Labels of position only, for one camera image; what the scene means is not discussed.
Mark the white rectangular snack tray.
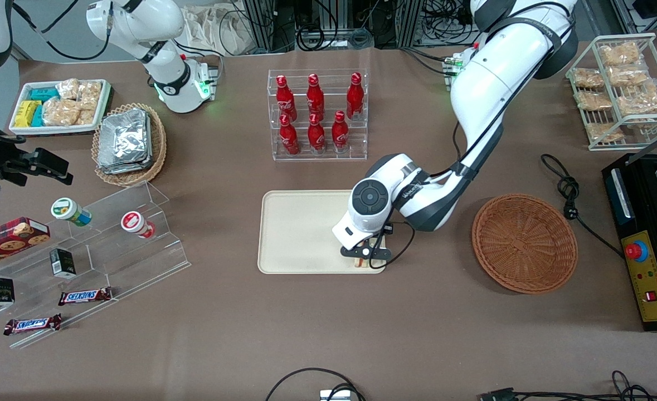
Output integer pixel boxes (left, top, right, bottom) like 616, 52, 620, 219
9, 79, 112, 136

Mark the beige plastic tray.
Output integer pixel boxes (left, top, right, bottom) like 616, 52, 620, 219
257, 189, 388, 275

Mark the oval light wicker basket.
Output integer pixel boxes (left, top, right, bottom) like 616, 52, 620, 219
91, 102, 168, 188

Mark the round brown wicker basket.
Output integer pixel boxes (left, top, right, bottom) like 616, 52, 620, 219
471, 193, 579, 295

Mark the green lid cup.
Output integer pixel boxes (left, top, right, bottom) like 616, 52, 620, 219
50, 197, 93, 227

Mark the silver foil pack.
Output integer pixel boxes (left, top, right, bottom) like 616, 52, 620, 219
96, 157, 154, 175
98, 108, 150, 168

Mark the yellow snack packet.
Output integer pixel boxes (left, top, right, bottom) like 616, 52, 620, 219
13, 100, 42, 128

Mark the red cookie box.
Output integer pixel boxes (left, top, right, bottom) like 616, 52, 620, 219
0, 217, 51, 273

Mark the red lid cup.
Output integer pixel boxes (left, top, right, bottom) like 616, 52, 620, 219
120, 211, 157, 239

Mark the clear acrylic bottle rack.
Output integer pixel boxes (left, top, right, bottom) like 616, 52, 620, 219
267, 68, 368, 163

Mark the red cola bottle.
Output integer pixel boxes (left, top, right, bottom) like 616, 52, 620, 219
346, 72, 365, 121
275, 75, 298, 121
307, 113, 327, 154
331, 110, 350, 153
279, 114, 300, 156
306, 73, 325, 119

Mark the clear acrylic stepped stand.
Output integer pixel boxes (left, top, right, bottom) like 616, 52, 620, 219
0, 180, 192, 350

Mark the snickers chocolate bar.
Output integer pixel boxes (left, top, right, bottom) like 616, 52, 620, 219
57, 286, 114, 307
3, 314, 63, 336

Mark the beige cloth bag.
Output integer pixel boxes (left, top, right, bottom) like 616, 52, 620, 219
182, 4, 251, 57

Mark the clear bagged pastry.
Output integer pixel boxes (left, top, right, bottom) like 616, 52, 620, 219
572, 67, 605, 89
586, 123, 625, 143
576, 91, 614, 113
608, 64, 653, 87
598, 41, 642, 68
616, 84, 657, 122

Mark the black appliance with yellow panel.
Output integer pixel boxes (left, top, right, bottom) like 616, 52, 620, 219
601, 153, 657, 334

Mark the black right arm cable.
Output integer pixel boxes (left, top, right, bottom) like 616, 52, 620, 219
9, 0, 113, 61

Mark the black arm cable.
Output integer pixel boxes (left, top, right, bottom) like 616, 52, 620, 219
429, 17, 577, 182
9, 0, 113, 61

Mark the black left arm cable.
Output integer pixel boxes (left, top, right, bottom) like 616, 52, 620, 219
429, 17, 577, 182

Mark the black looped cable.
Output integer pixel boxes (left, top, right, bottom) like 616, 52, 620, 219
265, 367, 366, 401

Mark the black cable with connector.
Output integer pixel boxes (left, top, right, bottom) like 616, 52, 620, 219
478, 370, 657, 401

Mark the white wire rack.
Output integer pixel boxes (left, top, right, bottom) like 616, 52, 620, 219
564, 33, 657, 151

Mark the aluminium frame rack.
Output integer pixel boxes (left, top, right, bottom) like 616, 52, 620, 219
242, 0, 436, 52

